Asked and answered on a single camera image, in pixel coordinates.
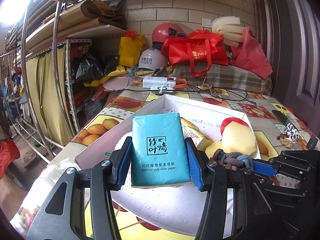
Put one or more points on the white wall switch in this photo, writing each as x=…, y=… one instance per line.
x=206, y=22

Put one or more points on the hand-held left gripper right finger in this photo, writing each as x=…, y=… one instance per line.
x=192, y=165

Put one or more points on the large yellow sponge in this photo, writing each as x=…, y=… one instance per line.
x=238, y=137

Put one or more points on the yellow green tissue pack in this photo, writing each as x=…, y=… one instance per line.
x=195, y=133

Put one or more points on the black white patterned cloth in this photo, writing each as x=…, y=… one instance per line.
x=291, y=132

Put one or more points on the red plastic bag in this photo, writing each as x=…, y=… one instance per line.
x=252, y=55

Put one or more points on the fruit print tablecloth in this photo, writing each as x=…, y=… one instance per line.
x=107, y=125

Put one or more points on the teal tissue pack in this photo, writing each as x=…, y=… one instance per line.
x=160, y=150

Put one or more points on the white power bank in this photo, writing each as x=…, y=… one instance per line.
x=157, y=82

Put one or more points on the yellow plastic bag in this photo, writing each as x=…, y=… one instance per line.
x=131, y=48

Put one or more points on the brown folded cardboard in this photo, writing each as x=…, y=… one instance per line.
x=105, y=10

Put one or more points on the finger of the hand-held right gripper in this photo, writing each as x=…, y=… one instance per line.
x=263, y=168

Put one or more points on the wooden boards shelf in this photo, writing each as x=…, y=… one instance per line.
x=72, y=22

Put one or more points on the cream foam strips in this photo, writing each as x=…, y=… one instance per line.
x=227, y=28

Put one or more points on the white cardboard box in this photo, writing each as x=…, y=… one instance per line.
x=160, y=210

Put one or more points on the red tote bag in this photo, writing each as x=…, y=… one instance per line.
x=197, y=50

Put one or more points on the plaid blanket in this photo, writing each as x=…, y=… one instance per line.
x=232, y=77

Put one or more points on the black phone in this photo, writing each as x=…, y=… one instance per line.
x=281, y=117

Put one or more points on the red helmet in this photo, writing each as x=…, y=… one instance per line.
x=165, y=33

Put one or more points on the black plastic bag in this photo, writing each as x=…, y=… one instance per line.
x=88, y=66

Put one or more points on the metal storage shelf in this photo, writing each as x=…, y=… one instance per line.
x=25, y=55

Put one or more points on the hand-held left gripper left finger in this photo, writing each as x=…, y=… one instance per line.
x=125, y=160

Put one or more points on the grey metal rack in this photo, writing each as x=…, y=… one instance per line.
x=70, y=80

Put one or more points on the pink woven fan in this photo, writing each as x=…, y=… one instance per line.
x=116, y=83

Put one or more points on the yellowish curtain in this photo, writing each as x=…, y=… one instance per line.
x=47, y=87

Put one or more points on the white helmet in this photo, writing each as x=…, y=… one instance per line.
x=151, y=58

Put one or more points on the brown panelled door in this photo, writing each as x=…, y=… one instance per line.
x=295, y=42

